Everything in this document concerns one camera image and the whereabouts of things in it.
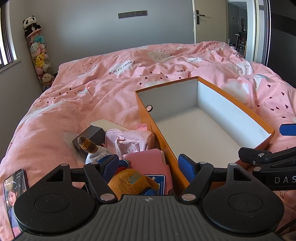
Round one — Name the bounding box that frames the dark wardrobe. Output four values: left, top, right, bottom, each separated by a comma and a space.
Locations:
267, 0, 296, 70

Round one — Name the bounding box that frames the orange-brown plush toy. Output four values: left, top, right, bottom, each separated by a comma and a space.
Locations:
107, 168, 160, 201

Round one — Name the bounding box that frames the panda plush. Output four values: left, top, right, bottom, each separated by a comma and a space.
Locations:
23, 15, 42, 36

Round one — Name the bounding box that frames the black door handle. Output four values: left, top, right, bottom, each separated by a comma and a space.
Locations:
195, 10, 206, 24

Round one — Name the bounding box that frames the white box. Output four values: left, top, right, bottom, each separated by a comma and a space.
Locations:
90, 119, 130, 135

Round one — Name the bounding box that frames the blue and white card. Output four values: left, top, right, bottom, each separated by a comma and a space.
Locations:
143, 174, 166, 196

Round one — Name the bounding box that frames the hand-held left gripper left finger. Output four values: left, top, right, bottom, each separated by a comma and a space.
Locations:
45, 155, 119, 202

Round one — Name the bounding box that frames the orange cardboard box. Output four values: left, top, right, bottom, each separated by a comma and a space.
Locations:
135, 76, 275, 189

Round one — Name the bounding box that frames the dark brown box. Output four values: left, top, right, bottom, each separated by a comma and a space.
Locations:
72, 125, 107, 152

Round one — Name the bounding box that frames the pink fabric pouch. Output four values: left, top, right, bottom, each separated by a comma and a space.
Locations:
105, 128, 156, 160

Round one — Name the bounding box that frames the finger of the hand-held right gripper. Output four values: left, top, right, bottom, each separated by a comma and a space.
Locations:
238, 147, 296, 168
279, 123, 296, 137

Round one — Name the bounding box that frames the pink printed duvet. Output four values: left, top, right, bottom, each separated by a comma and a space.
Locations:
0, 41, 296, 241

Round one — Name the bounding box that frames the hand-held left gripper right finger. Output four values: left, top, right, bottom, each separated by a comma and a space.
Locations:
178, 153, 253, 202

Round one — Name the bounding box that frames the smartphone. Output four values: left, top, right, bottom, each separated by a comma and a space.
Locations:
3, 168, 29, 239

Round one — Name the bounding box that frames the white door frame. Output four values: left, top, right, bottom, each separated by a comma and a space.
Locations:
245, 0, 270, 65

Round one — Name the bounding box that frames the pink leather wallet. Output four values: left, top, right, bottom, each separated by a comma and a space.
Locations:
121, 149, 173, 196

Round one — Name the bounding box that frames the grey door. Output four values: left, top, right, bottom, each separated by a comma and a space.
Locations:
192, 0, 229, 44

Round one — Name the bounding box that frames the clear tube of plush toys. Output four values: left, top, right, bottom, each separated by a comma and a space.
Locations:
26, 29, 55, 91

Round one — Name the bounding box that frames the plush doll with blue trousers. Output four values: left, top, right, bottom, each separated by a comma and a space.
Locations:
77, 136, 131, 173

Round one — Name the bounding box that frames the grey wall switch panel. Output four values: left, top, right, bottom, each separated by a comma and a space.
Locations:
118, 10, 148, 19

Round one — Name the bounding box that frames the black cable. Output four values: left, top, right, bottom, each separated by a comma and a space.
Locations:
276, 220, 296, 235

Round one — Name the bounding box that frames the window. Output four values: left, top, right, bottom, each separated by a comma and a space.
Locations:
0, 0, 19, 67

